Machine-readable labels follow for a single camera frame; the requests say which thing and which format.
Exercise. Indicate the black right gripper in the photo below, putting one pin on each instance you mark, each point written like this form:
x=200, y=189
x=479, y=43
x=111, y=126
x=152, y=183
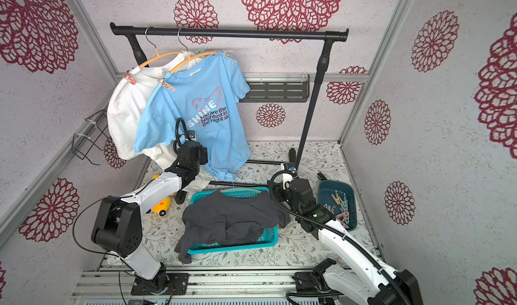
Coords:
x=281, y=190

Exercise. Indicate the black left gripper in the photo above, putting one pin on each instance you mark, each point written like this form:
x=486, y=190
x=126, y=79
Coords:
x=204, y=155

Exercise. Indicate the light blue t-shirt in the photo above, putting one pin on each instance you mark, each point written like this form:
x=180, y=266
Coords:
x=206, y=97

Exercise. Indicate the peach beige clothespin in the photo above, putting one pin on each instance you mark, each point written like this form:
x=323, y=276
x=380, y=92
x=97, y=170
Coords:
x=165, y=85

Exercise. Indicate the white t-shirt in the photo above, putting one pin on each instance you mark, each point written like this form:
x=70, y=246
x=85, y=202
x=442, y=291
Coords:
x=125, y=109

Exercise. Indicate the pink clothespin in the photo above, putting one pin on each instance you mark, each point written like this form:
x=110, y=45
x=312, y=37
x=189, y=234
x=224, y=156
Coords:
x=130, y=79

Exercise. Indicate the wooden hanger with metal hook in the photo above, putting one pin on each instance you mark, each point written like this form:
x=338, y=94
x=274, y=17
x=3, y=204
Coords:
x=158, y=55

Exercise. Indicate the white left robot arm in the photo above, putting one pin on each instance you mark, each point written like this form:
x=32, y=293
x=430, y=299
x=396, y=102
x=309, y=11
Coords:
x=118, y=225

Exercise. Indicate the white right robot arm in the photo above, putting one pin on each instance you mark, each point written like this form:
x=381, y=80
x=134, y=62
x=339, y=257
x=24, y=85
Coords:
x=368, y=280

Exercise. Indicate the dark grey t-shirt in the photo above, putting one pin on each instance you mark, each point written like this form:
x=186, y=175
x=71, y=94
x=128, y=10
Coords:
x=228, y=221

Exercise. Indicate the teal perforated tray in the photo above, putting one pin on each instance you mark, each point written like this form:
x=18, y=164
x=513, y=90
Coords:
x=268, y=239

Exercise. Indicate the teal plastic clothespin bin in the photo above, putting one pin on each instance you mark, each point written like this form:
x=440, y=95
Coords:
x=339, y=198

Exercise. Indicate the yellow plush toy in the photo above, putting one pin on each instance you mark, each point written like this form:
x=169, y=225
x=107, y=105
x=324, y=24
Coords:
x=162, y=208

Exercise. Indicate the black clothes rack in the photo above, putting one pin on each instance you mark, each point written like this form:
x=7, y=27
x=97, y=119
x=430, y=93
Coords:
x=328, y=38

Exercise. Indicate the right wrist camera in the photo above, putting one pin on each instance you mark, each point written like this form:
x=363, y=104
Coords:
x=288, y=176

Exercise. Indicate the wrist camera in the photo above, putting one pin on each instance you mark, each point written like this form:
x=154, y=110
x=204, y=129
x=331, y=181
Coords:
x=190, y=136
x=288, y=176

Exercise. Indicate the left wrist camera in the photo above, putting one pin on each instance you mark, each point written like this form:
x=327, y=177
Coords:
x=190, y=136

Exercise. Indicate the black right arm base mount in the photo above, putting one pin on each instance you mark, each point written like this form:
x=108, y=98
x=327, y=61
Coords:
x=312, y=282

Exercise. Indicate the black wire wall rack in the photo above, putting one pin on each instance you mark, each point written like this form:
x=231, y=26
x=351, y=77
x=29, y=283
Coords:
x=86, y=140

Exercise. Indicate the black wall shelf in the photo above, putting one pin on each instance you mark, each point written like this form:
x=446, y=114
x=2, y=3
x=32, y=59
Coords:
x=277, y=88

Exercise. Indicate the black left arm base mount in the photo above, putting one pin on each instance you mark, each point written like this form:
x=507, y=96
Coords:
x=162, y=284

